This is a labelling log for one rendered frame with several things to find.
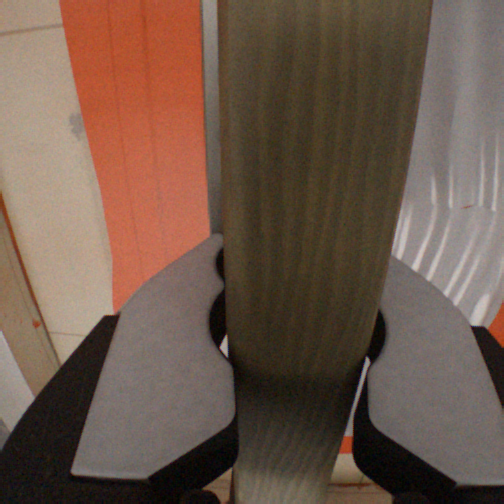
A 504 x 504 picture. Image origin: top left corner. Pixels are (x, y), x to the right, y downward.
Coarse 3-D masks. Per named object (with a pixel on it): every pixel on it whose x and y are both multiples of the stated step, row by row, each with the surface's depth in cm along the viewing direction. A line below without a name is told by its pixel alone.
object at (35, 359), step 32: (0, 192) 18; (0, 224) 18; (0, 256) 18; (0, 288) 18; (0, 320) 18; (32, 320) 21; (0, 352) 19; (32, 352) 21; (0, 384) 20; (32, 384) 21; (0, 416) 22; (224, 480) 31
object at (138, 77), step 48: (96, 0) 13; (144, 0) 13; (192, 0) 13; (96, 48) 14; (144, 48) 14; (192, 48) 14; (96, 96) 15; (144, 96) 15; (192, 96) 15; (96, 144) 16; (144, 144) 16; (192, 144) 16
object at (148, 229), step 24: (120, 192) 17; (144, 192) 17; (168, 192) 17; (192, 192) 17; (120, 216) 18; (144, 216) 18; (168, 216) 18; (192, 216) 18; (120, 240) 19; (144, 240) 19; (168, 240) 19; (192, 240) 19; (120, 264) 20; (144, 264) 19; (168, 264) 19; (120, 288) 20
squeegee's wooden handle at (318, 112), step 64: (256, 0) 4; (320, 0) 4; (384, 0) 4; (256, 64) 5; (320, 64) 5; (384, 64) 5; (256, 128) 5; (320, 128) 5; (384, 128) 5; (256, 192) 6; (320, 192) 6; (384, 192) 6; (256, 256) 6; (320, 256) 6; (384, 256) 6; (256, 320) 7; (320, 320) 7; (256, 384) 8; (320, 384) 8; (256, 448) 9; (320, 448) 9
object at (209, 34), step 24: (216, 0) 10; (216, 24) 10; (216, 48) 11; (216, 72) 11; (216, 96) 11; (216, 120) 12; (216, 144) 12; (216, 168) 12; (216, 192) 13; (216, 216) 13
